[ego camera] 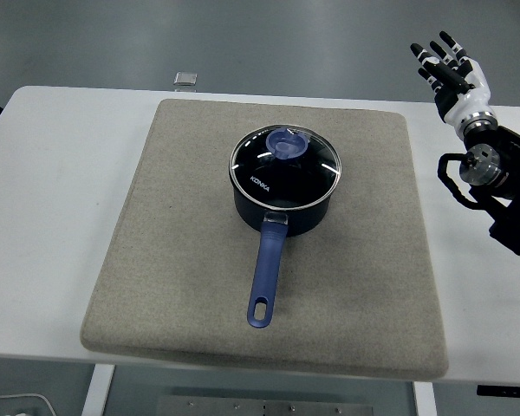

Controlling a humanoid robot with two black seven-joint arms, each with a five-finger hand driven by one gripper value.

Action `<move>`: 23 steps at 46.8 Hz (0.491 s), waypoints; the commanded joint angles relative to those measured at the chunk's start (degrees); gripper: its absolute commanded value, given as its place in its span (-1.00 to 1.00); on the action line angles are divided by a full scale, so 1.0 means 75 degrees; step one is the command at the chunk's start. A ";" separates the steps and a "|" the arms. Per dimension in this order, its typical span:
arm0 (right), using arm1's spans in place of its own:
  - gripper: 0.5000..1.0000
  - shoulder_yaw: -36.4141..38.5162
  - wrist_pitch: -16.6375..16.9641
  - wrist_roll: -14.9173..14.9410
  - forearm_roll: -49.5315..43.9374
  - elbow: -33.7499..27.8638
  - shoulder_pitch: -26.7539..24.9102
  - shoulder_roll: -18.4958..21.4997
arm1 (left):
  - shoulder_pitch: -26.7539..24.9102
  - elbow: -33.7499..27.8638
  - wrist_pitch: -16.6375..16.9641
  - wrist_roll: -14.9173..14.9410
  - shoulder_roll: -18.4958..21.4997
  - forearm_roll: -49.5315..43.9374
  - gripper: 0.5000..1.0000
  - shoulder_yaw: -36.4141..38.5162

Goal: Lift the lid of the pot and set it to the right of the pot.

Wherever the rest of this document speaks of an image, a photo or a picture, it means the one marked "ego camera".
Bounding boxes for glass pot lid blue knob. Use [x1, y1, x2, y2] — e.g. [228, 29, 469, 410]
[228, 123, 342, 213]

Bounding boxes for beige fabric mat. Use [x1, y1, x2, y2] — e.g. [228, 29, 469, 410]
[80, 98, 450, 382]

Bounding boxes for black bar under table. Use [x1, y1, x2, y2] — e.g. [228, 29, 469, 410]
[476, 384, 520, 398]

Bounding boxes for white table leg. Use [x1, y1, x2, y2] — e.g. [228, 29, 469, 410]
[412, 380, 438, 416]
[81, 363, 116, 416]

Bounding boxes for black saucepan with blue handle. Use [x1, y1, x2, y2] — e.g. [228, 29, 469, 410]
[231, 171, 331, 329]

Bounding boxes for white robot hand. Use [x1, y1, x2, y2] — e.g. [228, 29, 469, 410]
[409, 29, 492, 133]

